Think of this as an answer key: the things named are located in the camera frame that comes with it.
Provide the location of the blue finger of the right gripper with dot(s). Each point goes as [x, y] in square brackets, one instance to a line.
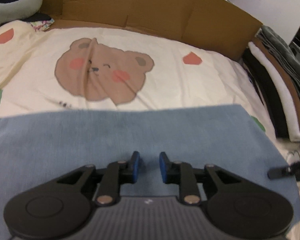
[279, 172]

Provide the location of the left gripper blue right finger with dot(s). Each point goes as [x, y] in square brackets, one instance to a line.
[181, 174]

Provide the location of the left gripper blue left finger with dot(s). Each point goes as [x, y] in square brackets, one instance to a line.
[111, 178]

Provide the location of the light blue denim pants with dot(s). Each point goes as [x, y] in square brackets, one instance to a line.
[35, 148]

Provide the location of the folded brown white clothes stack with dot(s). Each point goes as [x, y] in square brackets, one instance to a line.
[277, 89]

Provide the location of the folded camouflage cloth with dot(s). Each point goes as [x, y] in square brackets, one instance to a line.
[278, 48]

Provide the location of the cream bear print bedsheet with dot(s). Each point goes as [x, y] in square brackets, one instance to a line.
[101, 69]

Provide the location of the brown cardboard barrier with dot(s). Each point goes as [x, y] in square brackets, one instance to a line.
[207, 24]

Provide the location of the grey neck pillow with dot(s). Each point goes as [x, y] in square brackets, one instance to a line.
[12, 6]

